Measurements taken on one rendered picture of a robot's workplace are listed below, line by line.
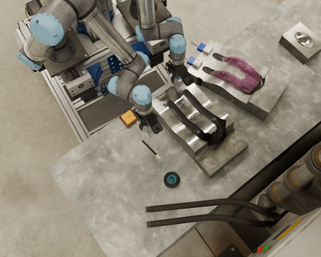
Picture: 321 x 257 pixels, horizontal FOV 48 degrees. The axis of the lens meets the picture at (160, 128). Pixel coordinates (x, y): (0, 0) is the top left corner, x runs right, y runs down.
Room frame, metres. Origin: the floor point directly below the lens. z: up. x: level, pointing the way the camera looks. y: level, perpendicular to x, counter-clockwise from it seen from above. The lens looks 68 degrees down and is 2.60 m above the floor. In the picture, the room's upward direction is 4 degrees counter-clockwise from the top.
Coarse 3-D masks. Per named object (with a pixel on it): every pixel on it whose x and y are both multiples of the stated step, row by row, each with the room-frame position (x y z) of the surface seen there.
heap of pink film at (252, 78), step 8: (232, 56) 1.09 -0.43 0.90; (232, 64) 1.04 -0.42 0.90; (240, 64) 1.03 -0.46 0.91; (248, 64) 1.03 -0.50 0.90; (216, 72) 1.00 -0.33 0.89; (224, 72) 0.99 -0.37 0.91; (248, 72) 0.98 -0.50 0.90; (256, 72) 0.99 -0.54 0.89; (224, 80) 0.94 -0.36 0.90; (232, 80) 0.93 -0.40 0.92; (240, 80) 0.94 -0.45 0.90; (248, 80) 0.94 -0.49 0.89; (256, 80) 0.93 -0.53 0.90; (240, 88) 0.89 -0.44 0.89; (248, 88) 0.89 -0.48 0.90
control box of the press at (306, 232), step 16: (320, 208) 0.16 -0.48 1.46; (288, 224) 0.14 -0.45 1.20; (304, 224) 0.11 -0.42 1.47; (320, 224) 0.11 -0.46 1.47; (272, 240) 0.09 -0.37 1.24; (288, 240) 0.07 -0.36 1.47; (304, 240) 0.07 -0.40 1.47; (320, 240) 0.07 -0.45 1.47; (224, 256) 0.09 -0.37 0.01; (240, 256) 0.08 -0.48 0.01; (256, 256) 0.04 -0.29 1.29; (272, 256) 0.03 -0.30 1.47; (288, 256) 0.03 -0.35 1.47; (304, 256) 0.02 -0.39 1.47; (320, 256) 0.02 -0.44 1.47
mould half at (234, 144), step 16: (176, 96) 0.87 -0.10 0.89; (160, 112) 0.79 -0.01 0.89; (192, 112) 0.78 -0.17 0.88; (224, 112) 0.74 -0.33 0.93; (176, 128) 0.69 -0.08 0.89; (208, 128) 0.66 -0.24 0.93; (192, 144) 0.58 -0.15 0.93; (224, 144) 0.60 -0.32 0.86; (240, 144) 0.59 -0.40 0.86; (208, 160) 0.52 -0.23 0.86; (224, 160) 0.51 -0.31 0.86; (208, 176) 0.44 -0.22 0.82
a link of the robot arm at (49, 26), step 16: (48, 0) 0.93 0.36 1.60; (64, 0) 0.92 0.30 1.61; (48, 16) 0.85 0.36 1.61; (64, 16) 0.86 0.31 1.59; (32, 32) 0.84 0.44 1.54; (48, 32) 0.80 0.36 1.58; (64, 32) 0.83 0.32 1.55; (32, 48) 0.92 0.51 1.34; (48, 48) 0.90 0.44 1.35; (32, 64) 0.91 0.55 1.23
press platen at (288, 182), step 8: (296, 168) 0.33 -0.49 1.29; (288, 176) 0.31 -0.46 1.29; (288, 184) 0.28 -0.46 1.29; (296, 184) 0.27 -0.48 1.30; (312, 184) 0.27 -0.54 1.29; (320, 184) 0.27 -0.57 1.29; (296, 192) 0.25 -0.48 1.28; (304, 192) 0.24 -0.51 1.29; (312, 192) 0.24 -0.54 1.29; (320, 192) 0.24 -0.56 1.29; (312, 200) 0.22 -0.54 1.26; (320, 200) 0.21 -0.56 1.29
